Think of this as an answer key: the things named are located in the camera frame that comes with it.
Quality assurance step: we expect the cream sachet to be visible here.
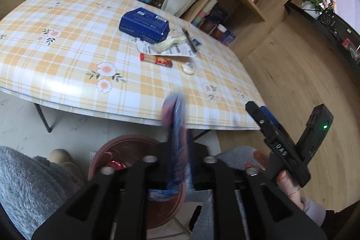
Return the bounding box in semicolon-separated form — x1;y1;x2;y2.
153;35;187;53

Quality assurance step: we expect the beige plush slipper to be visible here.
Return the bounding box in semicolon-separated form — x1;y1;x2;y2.
60;162;85;184
49;148;72;164

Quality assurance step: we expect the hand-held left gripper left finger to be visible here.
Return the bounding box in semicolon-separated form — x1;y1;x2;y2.
31;143;169;240

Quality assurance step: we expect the blue foil packet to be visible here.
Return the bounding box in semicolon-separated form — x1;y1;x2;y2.
147;92;188;202

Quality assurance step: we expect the brown plastic bin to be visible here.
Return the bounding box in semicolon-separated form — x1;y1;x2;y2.
88;135;186;229

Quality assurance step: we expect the black television stand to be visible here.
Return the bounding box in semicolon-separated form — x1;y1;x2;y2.
284;1;360;69

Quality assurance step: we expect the red snack bag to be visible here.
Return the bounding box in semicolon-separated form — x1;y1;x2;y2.
105;160;127;171

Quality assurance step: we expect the person's right hand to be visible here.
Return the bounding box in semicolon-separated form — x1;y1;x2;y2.
244;150;304;210

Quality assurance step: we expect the dark blue cardboard box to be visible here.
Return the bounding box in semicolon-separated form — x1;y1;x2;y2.
119;7;170;44

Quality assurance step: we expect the white round lid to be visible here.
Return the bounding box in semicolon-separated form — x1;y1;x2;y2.
182;62;196;75

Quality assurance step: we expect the stack of pastel cups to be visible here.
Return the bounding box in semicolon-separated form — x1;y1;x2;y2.
193;0;218;28

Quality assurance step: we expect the black pen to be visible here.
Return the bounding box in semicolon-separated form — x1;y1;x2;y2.
181;28;198;53

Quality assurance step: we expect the red orange sausage stick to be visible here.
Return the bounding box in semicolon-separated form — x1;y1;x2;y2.
140;53;173;69

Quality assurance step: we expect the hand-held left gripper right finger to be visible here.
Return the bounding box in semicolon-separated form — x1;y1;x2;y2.
188;130;327;240

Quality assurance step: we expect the dark blue picture box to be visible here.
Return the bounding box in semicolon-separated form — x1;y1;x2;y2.
209;5;229;27

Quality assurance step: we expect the small purple box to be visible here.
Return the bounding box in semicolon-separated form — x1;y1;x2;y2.
221;29;237;46

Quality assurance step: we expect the dark glass cup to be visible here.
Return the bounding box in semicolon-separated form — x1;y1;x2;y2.
200;19;216;34

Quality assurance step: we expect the television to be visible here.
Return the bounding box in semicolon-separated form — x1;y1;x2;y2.
328;0;360;32

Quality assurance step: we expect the white printed sachet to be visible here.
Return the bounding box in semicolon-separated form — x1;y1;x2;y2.
136;40;197;58

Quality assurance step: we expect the person's right forearm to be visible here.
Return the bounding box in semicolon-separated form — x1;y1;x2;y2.
298;195;328;219

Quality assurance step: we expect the black metal table leg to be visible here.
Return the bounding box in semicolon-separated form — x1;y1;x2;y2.
194;129;214;142
33;102;52;134

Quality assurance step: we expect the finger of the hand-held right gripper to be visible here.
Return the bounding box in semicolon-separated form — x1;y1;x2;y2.
260;106;282;131
245;101;279;142

